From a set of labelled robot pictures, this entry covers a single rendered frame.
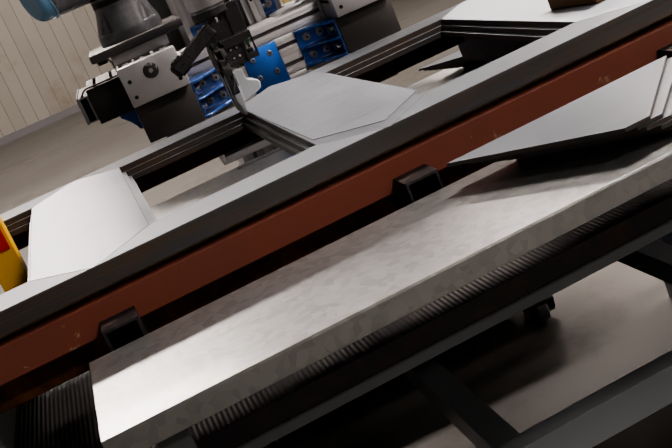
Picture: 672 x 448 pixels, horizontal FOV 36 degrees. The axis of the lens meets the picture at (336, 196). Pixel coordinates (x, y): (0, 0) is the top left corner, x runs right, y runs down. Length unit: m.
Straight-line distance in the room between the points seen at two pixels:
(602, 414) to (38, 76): 10.69
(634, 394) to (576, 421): 0.11
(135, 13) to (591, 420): 1.36
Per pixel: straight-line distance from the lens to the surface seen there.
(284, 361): 1.15
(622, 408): 1.75
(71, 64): 12.05
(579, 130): 1.33
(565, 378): 2.43
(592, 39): 1.58
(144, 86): 2.33
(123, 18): 2.45
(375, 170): 1.46
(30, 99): 12.10
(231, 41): 1.99
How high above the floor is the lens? 1.17
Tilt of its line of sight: 15 degrees down
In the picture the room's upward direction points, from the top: 23 degrees counter-clockwise
